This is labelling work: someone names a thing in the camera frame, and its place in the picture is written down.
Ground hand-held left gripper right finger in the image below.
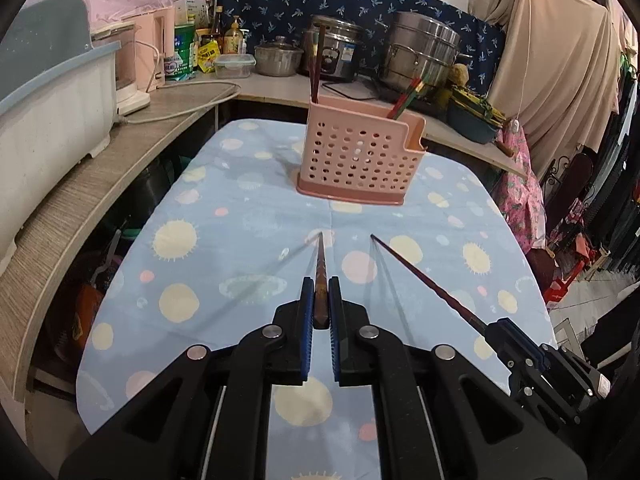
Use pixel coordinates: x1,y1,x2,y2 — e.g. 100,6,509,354
329,276,587,480

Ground yellow packet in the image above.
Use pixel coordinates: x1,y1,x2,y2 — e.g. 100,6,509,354
197,42,221,74

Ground beige curtain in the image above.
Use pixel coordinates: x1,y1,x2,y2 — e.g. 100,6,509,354
475,0,627,182

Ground clear food container green lid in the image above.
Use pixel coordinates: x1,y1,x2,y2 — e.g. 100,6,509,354
214,54,257,80

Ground orange container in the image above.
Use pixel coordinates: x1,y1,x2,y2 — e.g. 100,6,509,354
74,284,107,357

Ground yellow pump bottle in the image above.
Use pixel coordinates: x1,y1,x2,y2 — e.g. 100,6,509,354
222,16,246,56

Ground yellow sponge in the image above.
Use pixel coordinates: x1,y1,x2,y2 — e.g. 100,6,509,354
446,62,471,89

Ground red plastic stool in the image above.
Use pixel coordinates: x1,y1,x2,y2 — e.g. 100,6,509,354
545,279,572,307

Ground white appliance with clear top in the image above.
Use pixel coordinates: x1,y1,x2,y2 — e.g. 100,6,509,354
91,21,152,117

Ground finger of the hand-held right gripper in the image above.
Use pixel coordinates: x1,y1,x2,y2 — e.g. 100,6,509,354
484,321,523,396
500,317,547,368

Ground blue spotted tablecloth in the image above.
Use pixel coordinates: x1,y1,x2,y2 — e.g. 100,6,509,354
75,119,558,480

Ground brown chopstick gold band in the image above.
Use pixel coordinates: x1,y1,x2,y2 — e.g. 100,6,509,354
314,231,331,331

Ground white carton box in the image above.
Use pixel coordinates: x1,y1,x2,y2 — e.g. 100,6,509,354
174,0,210,29

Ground green can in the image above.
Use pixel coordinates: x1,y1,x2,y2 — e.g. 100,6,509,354
174,22,197,74

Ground steel rice cooker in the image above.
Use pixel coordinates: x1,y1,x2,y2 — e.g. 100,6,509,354
302,15,364,83

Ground white power cable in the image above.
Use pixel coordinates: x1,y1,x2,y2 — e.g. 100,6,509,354
117,79,242,126

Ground pink electric kettle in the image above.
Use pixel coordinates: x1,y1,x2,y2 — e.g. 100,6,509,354
135,10,177,89

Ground white tub with blue lid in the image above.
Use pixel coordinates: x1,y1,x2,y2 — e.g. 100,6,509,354
0,0,123,275

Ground grey wood-grain counter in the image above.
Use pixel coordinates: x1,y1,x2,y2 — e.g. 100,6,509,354
0,72,528,402

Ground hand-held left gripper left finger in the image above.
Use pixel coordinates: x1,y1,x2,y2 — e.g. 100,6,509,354
59,276,316,480

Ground steel steamer pot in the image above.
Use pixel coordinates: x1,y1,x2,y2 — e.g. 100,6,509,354
377,10,462,93

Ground steel pot with lid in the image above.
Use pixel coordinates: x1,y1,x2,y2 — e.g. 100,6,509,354
254,36,305,78

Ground dark red chair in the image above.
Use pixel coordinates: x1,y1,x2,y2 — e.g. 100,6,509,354
545,152,594,242

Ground pink perforated utensil holder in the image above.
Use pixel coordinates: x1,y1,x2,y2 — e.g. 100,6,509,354
296,100,427,207

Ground white pull cord switch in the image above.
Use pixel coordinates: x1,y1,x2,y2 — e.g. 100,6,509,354
509,0,539,133

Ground dark blue bowl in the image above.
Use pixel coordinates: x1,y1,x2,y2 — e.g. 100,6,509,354
446,87,507,145

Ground pink floral cloth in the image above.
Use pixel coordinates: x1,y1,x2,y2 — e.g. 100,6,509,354
492,120,549,252

